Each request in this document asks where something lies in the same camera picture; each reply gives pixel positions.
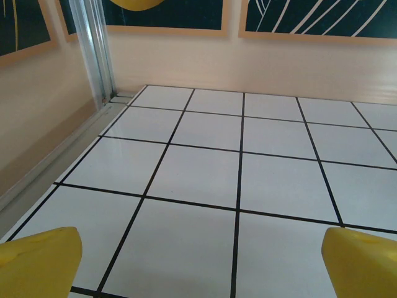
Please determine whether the aluminium side frame rail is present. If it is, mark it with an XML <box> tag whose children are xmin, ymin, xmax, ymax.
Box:
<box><xmin>0</xmin><ymin>91</ymin><xmax>146</xmax><ymax>214</ymax></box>

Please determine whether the aluminium left frame post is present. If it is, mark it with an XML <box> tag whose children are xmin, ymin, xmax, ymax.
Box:
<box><xmin>71</xmin><ymin>0</ymin><xmax>118</xmax><ymax>108</ymax></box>

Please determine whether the framed dark wall picture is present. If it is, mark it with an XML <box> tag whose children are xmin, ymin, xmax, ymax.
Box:
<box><xmin>55</xmin><ymin>0</ymin><xmax>231</xmax><ymax>43</ymax></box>

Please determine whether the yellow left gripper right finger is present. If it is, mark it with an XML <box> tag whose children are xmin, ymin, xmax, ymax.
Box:
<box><xmin>321</xmin><ymin>227</ymin><xmax>397</xmax><ymax>298</ymax></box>

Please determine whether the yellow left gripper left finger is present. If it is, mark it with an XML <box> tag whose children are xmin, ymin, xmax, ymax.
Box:
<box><xmin>0</xmin><ymin>226</ymin><xmax>83</xmax><ymax>298</ymax></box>

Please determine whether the orange circle leaf wall panel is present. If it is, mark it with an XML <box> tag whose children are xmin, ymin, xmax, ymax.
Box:
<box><xmin>238</xmin><ymin>0</ymin><xmax>397</xmax><ymax>47</ymax></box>

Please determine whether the framed picture at left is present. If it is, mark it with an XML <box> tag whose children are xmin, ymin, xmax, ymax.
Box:
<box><xmin>0</xmin><ymin>0</ymin><xmax>59</xmax><ymax>66</ymax></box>

